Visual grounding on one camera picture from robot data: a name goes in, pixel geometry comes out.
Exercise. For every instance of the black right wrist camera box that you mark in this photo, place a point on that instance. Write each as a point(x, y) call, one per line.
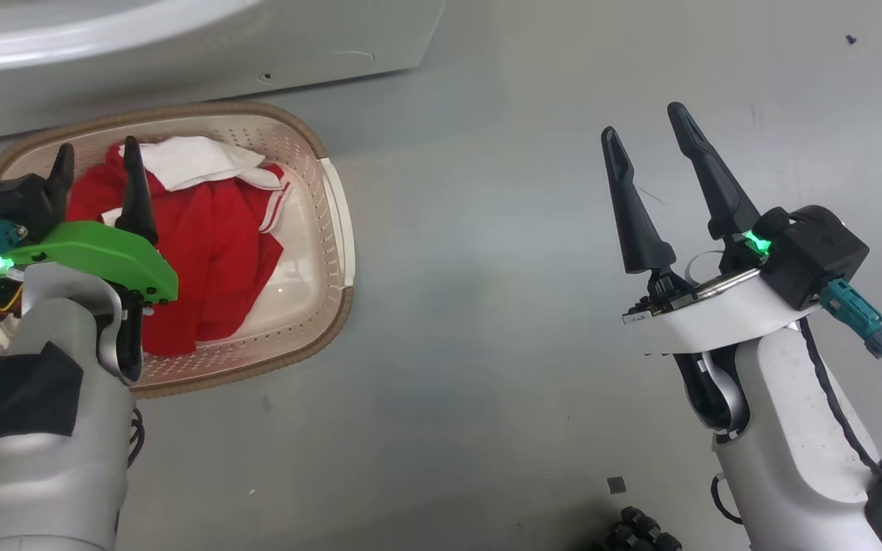
point(816, 252)

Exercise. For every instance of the white front-load washing machine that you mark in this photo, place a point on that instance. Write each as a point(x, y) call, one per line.
point(181, 46)

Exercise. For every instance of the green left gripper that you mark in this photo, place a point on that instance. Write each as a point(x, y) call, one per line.
point(104, 252)

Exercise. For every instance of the teal right camera connector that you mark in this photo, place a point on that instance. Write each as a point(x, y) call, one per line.
point(858, 314)

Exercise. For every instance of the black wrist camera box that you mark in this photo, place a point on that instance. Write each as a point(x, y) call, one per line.
point(12, 203)
point(816, 252)

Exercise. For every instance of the red and white garment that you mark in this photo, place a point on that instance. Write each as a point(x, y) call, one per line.
point(211, 245)

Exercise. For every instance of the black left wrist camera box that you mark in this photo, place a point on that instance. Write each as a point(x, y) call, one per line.
point(12, 203)

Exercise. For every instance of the small dark square piece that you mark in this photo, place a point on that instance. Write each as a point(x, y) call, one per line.
point(616, 484)

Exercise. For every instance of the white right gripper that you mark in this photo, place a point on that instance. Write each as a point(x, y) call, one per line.
point(717, 321)

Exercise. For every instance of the black ribbed connector cluster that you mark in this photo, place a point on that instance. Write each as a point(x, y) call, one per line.
point(640, 532)

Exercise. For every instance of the cream perforated laundry basket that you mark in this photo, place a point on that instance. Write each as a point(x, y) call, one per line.
point(311, 252)

